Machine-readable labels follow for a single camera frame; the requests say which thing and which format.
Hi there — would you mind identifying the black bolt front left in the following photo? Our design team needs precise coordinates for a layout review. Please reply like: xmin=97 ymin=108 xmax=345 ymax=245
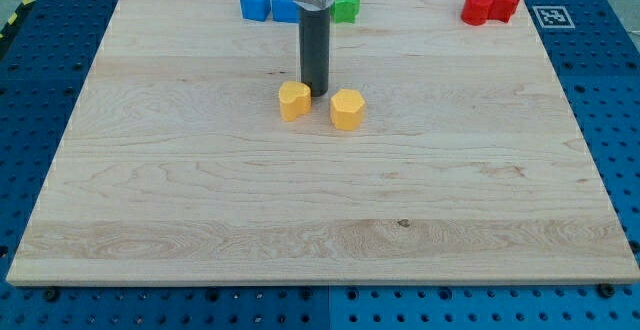
xmin=42 ymin=287 xmax=60 ymax=302

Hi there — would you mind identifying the green star block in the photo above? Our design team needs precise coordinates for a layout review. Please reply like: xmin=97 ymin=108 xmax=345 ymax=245
xmin=330 ymin=0 xmax=361 ymax=23

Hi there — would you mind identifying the blue block behind rod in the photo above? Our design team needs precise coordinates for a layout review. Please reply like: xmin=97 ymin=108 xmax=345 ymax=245
xmin=271 ymin=0 xmax=299 ymax=23

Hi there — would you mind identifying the red star block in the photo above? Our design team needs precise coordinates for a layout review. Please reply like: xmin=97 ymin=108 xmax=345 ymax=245
xmin=488 ymin=0 xmax=520 ymax=23

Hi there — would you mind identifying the blue block left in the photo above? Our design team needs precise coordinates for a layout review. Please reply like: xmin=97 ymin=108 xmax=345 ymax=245
xmin=240 ymin=0 xmax=271 ymax=22

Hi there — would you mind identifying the yellow heart block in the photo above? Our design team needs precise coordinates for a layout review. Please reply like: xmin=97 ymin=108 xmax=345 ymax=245
xmin=278 ymin=81 xmax=311 ymax=122

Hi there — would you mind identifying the light wooden board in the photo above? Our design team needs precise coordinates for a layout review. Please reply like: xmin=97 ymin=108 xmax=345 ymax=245
xmin=7 ymin=0 xmax=639 ymax=286

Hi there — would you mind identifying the black bolt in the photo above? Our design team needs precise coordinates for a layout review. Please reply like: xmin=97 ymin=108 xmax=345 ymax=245
xmin=597 ymin=283 xmax=616 ymax=299
xmin=42 ymin=287 xmax=60 ymax=302

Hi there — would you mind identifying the white fiducial marker tag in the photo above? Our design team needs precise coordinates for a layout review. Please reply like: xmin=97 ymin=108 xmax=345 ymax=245
xmin=533 ymin=5 xmax=575 ymax=29

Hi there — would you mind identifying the red cylinder block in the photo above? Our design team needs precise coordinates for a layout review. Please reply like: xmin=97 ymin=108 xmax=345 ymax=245
xmin=461 ymin=0 xmax=494 ymax=26

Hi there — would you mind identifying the yellow hexagon block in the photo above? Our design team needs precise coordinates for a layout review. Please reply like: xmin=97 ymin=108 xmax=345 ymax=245
xmin=330 ymin=89 xmax=366 ymax=131

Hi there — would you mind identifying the black bolt front right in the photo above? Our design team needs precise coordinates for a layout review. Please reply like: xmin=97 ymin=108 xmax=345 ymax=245
xmin=597 ymin=283 xmax=616 ymax=299

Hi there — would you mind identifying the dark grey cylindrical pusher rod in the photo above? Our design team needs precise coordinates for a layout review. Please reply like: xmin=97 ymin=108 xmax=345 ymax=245
xmin=298 ymin=8 xmax=330 ymax=97

